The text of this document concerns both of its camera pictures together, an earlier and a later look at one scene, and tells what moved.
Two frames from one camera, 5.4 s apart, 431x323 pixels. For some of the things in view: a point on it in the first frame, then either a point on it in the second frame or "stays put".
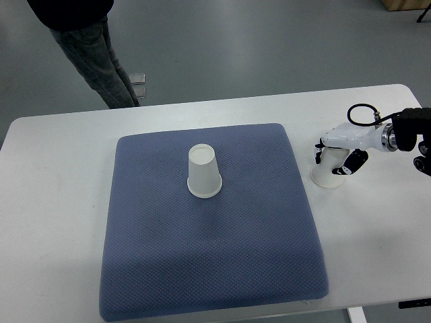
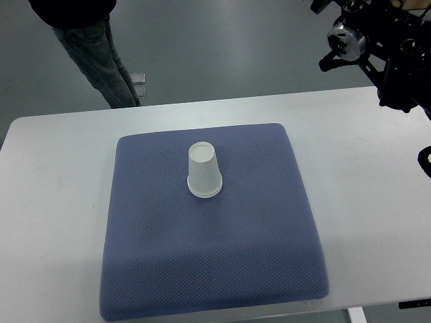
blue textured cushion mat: [169, 252] stays put
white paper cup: [322, 174] → [205, 180]
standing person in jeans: [81, 29] stays put
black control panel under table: [414, 303] stays put
